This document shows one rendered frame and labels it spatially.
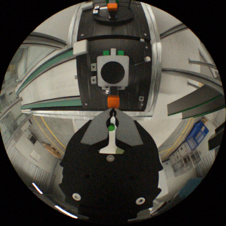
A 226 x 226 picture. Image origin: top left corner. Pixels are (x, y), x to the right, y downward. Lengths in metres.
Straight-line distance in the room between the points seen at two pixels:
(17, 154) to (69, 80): 8.31
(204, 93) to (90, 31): 0.36
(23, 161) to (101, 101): 8.66
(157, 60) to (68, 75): 0.35
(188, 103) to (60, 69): 0.48
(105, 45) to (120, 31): 0.07
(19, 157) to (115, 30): 8.64
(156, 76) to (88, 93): 0.24
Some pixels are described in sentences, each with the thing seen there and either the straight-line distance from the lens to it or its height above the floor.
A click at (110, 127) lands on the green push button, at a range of 0.30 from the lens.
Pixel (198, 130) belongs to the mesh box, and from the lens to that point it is 4.38.
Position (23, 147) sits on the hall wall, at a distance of 8.32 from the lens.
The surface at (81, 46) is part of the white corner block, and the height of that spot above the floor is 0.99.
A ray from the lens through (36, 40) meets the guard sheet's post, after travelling 0.24.
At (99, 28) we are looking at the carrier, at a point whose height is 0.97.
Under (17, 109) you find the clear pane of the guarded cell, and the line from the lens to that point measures 1.35.
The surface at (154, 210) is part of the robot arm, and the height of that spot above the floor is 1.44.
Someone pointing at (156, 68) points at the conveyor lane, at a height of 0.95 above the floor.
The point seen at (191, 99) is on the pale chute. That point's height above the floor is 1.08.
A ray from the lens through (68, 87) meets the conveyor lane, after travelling 0.34.
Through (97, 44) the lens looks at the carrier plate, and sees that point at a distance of 0.24.
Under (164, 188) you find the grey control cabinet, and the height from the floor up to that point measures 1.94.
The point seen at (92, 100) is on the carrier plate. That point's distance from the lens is 0.24.
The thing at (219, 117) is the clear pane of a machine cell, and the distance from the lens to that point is 4.11.
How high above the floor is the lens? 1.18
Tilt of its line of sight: 59 degrees down
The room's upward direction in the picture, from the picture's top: 176 degrees counter-clockwise
